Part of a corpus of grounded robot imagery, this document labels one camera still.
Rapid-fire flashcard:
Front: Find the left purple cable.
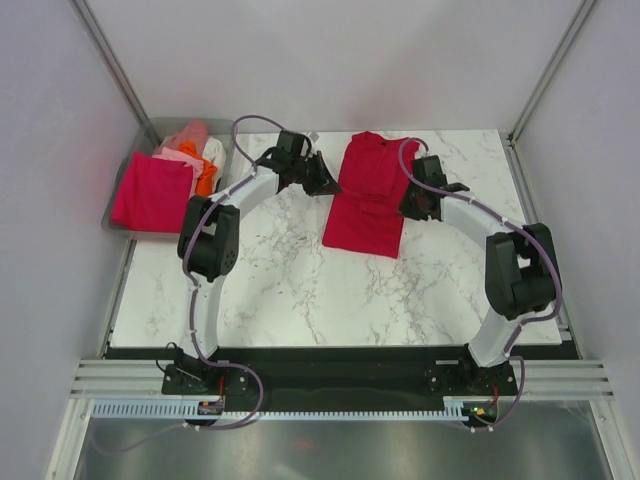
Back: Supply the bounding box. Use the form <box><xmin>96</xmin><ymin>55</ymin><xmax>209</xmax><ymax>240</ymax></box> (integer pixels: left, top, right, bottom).
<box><xmin>180</xmin><ymin>115</ymin><xmax>289</xmax><ymax>371</ymax></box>

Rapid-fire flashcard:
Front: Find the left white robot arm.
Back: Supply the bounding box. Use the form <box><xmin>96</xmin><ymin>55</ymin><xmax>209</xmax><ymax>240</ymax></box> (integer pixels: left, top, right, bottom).
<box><xmin>177</xmin><ymin>130</ymin><xmax>342</xmax><ymax>393</ymax></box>

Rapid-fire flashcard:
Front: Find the clear plastic bin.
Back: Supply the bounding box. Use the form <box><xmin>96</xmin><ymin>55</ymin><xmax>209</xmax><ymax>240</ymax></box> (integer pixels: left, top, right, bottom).
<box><xmin>101</xmin><ymin>117</ymin><xmax>233</xmax><ymax>240</ymax></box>

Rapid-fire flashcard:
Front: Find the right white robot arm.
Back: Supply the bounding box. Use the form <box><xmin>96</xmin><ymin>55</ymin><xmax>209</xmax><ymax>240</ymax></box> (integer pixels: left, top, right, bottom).
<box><xmin>399</xmin><ymin>155</ymin><xmax>562</xmax><ymax>394</ymax></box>

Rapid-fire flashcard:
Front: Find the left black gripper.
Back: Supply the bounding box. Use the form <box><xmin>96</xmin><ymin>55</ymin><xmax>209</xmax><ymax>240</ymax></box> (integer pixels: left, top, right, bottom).
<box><xmin>292</xmin><ymin>152</ymin><xmax>342</xmax><ymax>198</ymax></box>

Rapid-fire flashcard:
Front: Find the orange t shirt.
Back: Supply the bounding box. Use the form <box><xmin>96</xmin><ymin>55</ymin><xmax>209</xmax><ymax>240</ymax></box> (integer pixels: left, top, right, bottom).
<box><xmin>178</xmin><ymin>141</ymin><xmax>218</xmax><ymax>197</ymax></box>

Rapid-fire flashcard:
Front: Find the white slotted cable duct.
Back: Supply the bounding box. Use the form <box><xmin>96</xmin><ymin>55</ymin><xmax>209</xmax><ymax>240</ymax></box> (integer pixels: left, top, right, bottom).
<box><xmin>91</xmin><ymin>391</ymin><xmax>484</xmax><ymax>421</ymax></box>

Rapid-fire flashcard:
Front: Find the light pink t shirt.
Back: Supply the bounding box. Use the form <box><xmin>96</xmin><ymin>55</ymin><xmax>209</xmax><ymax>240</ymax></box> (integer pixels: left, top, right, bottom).
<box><xmin>152</xmin><ymin>147</ymin><xmax>201</xmax><ymax>203</ymax></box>

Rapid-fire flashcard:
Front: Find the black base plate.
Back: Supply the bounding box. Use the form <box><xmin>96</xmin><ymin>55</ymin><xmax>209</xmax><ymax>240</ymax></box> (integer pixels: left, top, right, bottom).
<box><xmin>162</xmin><ymin>346</ymin><xmax>517</xmax><ymax>403</ymax></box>

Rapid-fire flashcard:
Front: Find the folded magenta t shirt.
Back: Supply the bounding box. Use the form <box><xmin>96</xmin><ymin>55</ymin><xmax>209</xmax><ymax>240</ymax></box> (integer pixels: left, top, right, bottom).
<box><xmin>110</xmin><ymin>152</ymin><xmax>189</xmax><ymax>234</ymax></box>

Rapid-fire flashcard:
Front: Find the white t shirt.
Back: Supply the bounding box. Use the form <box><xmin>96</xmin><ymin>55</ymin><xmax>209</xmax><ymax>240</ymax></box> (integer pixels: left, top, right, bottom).
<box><xmin>202</xmin><ymin>136</ymin><xmax>227</xmax><ymax>174</ymax></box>

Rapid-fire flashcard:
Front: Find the salmon pink t shirt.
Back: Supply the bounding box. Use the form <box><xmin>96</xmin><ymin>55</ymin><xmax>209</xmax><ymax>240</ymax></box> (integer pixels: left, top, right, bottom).
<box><xmin>166</xmin><ymin>119</ymin><xmax>209</xmax><ymax>155</ymax></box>

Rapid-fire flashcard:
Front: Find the red t shirt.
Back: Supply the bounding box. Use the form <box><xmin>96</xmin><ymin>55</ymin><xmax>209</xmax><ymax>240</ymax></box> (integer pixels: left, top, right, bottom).
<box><xmin>322</xmin><ymin>132</ymin><xmax>420</xmax><ymax>259</ymax></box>

